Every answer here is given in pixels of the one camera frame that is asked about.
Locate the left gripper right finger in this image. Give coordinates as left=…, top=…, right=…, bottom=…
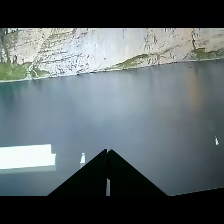
left=108, top=148, right=168, bottom=197

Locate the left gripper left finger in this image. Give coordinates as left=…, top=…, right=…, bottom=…
left=47, top=148, right=109, bottom=197

